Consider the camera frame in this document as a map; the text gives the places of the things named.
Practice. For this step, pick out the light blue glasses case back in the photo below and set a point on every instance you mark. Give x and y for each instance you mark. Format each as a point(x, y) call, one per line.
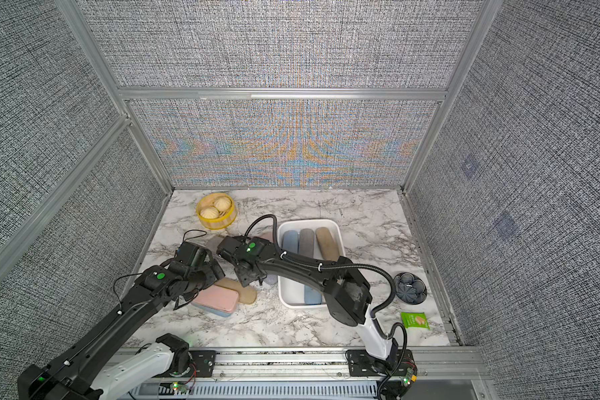
point(290, 242)

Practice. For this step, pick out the aluminium mounting rail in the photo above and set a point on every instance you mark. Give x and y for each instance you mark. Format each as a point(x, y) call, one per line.
point(320, 373)

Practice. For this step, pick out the yellow bamboo steamer basket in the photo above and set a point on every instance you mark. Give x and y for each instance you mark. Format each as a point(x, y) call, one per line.
point(224, 220)

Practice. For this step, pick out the bun in steamer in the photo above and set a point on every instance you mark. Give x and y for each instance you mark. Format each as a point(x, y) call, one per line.
point(223, 204)
point(209, 213)

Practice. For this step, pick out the pink hard glasses case lower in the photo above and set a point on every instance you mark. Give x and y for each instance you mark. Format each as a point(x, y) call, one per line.
point(217, 300)

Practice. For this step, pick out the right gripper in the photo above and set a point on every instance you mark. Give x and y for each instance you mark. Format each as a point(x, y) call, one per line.
point(239, 271)

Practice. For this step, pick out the grey fabric glasses case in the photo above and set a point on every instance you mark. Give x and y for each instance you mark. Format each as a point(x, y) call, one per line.
point(306, 243)

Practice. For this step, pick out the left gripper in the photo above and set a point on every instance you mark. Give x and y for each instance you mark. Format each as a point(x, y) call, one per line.
point(212, 273)

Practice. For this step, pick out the bun right in steamer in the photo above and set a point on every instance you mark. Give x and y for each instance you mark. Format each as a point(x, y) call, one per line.
point(223, 204)

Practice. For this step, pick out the purple fabric glasses case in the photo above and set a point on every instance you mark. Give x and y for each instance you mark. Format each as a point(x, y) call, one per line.
point(268, 278)

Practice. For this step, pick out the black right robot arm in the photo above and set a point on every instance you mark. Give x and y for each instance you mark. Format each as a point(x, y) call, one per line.
point(347, 293)

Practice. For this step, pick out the tan fabric glasses case middle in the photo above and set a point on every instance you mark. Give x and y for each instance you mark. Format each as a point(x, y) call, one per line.
point(246, 295)

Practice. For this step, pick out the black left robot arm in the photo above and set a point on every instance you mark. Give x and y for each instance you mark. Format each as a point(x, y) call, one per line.
point(73, 374)

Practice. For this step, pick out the green snack packet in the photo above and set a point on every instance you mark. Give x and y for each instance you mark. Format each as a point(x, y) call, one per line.
point(415, 320)

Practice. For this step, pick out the bun left in steamer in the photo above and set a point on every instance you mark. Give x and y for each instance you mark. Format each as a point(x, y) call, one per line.
point(209, 213)

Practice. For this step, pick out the pink hard glasses case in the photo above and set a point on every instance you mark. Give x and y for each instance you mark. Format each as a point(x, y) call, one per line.
point(217, 300)
point(268, 236)

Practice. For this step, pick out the blue fabric glasses case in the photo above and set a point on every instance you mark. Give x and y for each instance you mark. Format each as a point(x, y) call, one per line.
point(312, 297)
point(210, 313)

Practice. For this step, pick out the pink hard glasses case upper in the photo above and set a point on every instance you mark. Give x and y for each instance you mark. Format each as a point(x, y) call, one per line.
point(268, 236)

